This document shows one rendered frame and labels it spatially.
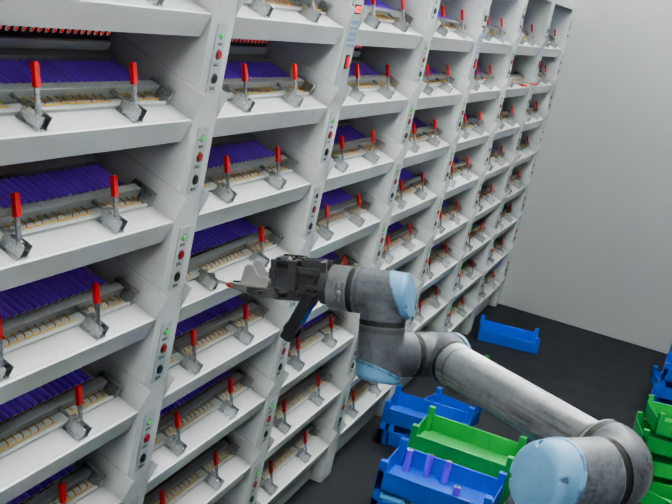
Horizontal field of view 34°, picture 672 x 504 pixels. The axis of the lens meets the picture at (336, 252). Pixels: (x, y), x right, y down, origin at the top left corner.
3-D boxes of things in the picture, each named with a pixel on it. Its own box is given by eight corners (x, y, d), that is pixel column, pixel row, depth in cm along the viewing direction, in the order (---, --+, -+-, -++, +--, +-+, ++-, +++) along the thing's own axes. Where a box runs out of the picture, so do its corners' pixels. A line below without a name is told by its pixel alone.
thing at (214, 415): (257, 412, 278) (284, 370, 274) (136, 500, 222) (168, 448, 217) (195, 364, 282) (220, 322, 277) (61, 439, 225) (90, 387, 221)
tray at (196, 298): (287, 272, 269) (306, 241, 266) (169, 326, 213) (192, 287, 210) (223, 225, 273) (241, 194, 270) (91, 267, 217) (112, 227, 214)
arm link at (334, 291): (358, 306, 221) (342, 316, 212) (335, 304, 223) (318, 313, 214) (360, 262, 219) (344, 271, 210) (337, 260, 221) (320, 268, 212)
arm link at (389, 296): (404, 325, 208) (408, 272, 207) (341, 317, 212) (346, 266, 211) (416, 321, 217) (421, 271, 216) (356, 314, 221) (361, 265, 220)
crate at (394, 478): (500, 499, 294) (507, 472, 292) (484, 528, 276) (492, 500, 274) (396, 462, 303) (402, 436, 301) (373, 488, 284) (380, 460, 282)
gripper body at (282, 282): (281, 252, 224) (337, 258, 220) (280, 294, 226) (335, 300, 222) (266, 259, 217) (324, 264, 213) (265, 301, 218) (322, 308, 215)
